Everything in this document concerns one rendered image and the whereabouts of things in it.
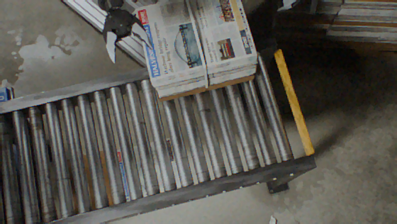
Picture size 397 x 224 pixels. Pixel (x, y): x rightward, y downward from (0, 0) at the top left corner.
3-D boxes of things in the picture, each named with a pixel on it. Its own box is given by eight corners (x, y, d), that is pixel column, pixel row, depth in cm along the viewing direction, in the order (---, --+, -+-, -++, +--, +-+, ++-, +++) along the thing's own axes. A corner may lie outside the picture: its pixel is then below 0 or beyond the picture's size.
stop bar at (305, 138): (281, 49, 161) (281, 47, 159) (315, 154, 150) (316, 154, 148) (273, 52, 161) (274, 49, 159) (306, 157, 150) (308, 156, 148)
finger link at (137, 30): (159, 49, 123) (136, 31, 124) (158, 40, 117) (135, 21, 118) (152, 57, 122) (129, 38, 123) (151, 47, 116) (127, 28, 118)
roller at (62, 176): (59, 102, 164) (54, 98, 159) (77, 218, 152) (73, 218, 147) (47, 105, 164) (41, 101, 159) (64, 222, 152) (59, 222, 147)
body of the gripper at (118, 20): (136, 37, 125) (122, 6, 128) (135, 23, 117) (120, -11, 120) (113, 45, 124) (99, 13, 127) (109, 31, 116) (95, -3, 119)
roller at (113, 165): (106, 91, 165) (103, 86, 160) (128, 205, 153) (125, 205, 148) (94, 93, 165) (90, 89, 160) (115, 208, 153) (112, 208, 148)
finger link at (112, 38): (117, 69, 120) (120, 41, 123) (115, 60, 114) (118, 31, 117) (106, 68, 120) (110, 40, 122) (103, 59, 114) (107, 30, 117)
